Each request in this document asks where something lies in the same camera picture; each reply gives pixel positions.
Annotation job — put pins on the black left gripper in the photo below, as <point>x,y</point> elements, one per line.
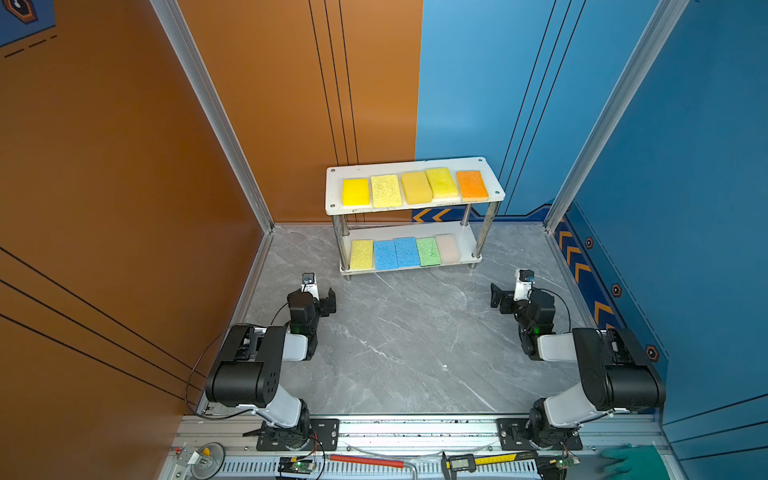
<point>326,306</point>

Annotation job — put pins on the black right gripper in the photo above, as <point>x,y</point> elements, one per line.
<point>508,299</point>

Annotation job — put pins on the yellow cellulose sponge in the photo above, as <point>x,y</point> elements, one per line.
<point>362,255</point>
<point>386,191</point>

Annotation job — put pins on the blue cellulose sponge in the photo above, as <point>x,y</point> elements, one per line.
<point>385,255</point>
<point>407,252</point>

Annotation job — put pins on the beige foam sponge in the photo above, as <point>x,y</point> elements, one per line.
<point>448,249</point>

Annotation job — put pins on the green cellulose sponge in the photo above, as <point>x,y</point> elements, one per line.
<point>428,252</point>

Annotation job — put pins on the thick yellow foam sponge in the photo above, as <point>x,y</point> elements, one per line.
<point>356,193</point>

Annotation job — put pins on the orange foam sponge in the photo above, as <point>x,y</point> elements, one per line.
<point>471,185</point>

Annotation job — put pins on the small yellow foam sponge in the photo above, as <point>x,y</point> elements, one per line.
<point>442,183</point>

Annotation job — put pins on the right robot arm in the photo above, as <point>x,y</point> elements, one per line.
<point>615,373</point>

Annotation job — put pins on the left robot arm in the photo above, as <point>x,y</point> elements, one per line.
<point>246,371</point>

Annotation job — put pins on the white two-tier shelf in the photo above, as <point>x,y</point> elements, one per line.
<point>469,222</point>

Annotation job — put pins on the right circuit board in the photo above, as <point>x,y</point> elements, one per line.
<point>565,462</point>

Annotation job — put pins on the circuit board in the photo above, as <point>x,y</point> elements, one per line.
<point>565,462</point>
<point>295,467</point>

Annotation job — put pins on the left circuit board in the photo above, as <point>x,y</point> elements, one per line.
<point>295,467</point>

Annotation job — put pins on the digital caliper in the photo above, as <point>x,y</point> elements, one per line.
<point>452,465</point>

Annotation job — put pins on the green rubber glove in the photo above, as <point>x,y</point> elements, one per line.
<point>635,463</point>

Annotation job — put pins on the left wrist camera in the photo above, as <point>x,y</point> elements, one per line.
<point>309,284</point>

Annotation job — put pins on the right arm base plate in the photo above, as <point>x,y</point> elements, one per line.
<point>521,434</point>

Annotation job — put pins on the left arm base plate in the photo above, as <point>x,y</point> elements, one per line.
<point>322,433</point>

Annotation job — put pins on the red-handled tool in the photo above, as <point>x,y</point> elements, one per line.
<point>397,464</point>

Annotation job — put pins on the aluminium front rail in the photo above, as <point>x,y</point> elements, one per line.
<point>419,441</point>

